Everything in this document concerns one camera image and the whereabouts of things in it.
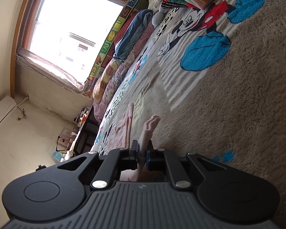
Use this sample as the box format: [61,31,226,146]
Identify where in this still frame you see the grey plush toy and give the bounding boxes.
[151,6,169,28]

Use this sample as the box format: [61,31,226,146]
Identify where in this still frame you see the dark cluttered desk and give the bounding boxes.
[68,106,100,158]

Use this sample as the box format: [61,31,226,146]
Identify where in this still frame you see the black desk lamp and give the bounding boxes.
[55,136,71,152]

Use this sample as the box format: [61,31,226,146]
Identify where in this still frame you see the sheer curtain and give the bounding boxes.
[15,47,93,99]

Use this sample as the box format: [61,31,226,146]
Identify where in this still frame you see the purple floral comforter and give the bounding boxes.
[93,22,154,123]

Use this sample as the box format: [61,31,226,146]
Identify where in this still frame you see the white wall air conditioner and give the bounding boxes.
[0,96,17,124]

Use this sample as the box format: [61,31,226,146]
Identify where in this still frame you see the bright window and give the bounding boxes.
[17,0,127,83]

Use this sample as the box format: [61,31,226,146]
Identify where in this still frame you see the orange floral pillow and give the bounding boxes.
[93,58,120,102]

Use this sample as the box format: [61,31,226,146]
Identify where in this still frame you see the striped red green clothes stack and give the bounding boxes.
[161,0,199,9]

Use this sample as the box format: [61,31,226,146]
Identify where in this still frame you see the pink fox print garment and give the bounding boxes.
[102,102,162,182]

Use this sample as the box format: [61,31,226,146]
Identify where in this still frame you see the Mickey Mouse plush blanket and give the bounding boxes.
[92,0,286,228]

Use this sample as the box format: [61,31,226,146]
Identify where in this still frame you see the colourful alphabet headboard mat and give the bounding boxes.
[87,0,148,92]

